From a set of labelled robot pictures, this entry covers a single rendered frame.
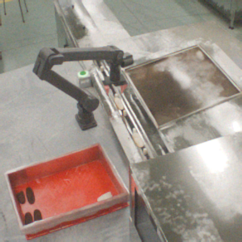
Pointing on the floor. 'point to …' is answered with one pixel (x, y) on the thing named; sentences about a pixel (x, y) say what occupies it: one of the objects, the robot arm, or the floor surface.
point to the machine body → (100, 12)
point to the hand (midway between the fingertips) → (115, 92)
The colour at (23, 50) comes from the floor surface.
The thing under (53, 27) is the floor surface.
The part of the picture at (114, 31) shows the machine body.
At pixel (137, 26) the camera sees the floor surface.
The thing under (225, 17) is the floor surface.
